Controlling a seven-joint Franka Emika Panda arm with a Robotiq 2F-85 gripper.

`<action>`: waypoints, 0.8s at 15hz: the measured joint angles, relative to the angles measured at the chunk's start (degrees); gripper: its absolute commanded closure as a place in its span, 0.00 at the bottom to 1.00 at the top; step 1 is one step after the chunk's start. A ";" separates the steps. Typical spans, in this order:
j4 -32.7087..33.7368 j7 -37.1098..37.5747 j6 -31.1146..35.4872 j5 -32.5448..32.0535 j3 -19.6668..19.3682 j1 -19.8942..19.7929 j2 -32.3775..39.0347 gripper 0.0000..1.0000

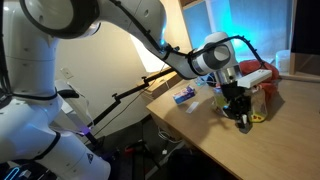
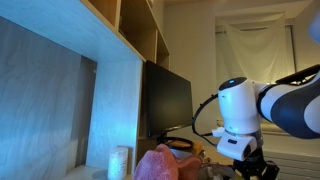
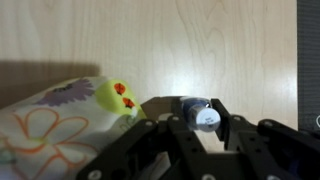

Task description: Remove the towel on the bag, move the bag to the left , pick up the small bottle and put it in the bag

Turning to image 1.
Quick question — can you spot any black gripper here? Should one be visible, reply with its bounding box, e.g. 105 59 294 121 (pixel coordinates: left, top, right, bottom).
219 82 254 131

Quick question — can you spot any yellow green floral bag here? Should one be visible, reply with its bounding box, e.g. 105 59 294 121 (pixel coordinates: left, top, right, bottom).
211 84 269 124

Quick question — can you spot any orange pink terry towel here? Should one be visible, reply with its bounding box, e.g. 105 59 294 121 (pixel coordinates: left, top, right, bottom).
239 59 280 101

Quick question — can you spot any black jointed stand arm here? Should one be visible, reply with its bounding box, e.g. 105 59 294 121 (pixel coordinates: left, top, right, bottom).
84 66 178 148

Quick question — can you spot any white paper strip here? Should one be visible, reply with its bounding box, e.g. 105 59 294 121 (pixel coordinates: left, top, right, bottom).
185 100 200 115

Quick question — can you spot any clear glass cup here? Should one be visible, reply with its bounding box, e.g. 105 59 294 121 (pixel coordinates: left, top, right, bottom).
194 75 207 87

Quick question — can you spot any blue tissue packet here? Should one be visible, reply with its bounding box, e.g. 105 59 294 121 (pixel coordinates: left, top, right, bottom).
172 85 197 105

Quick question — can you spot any dark blue backpack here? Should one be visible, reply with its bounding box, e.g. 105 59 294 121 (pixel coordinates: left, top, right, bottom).
166 146 234 180

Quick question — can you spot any white candle jar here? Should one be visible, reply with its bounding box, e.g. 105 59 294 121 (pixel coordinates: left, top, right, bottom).
274 49 292 74

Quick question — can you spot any wooden shelf unit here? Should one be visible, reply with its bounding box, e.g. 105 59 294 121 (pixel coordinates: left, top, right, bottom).
178 0 320 83

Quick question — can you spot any tan cardboard box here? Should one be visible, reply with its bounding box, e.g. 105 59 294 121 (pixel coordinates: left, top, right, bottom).
141 68 184 100

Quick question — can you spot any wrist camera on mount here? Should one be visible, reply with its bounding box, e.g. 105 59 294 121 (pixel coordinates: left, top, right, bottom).
237 68 273 90

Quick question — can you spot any white cable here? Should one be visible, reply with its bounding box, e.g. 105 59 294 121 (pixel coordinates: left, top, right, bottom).
156 128 186 146

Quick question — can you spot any white wall socket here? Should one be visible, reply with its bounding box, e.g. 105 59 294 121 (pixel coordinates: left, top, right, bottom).
60 67 74 80

